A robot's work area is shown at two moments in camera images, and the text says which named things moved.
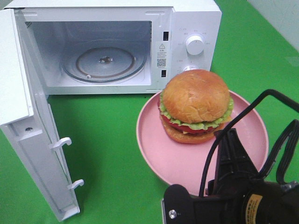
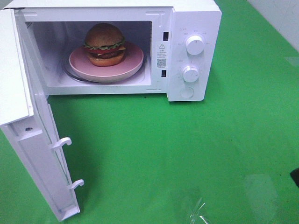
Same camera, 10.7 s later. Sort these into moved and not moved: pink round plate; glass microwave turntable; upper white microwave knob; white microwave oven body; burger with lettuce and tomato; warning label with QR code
Moved: burger with lettuce and tomato; pink round plate; glass microwave turntable
Not moved: warning label with QR code; upper white microwave knob; white microwave oven body
